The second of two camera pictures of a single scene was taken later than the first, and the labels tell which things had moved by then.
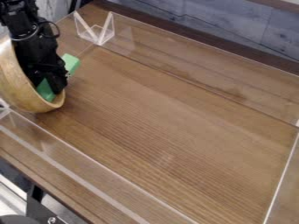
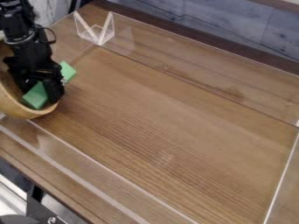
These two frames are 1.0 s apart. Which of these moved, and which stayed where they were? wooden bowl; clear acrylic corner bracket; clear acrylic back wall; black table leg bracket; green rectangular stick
Moved: wooden bowl; green rectangular stick
Stayed: clear acrylic corner bracket; black table leg bracket; clear acrylic back wall
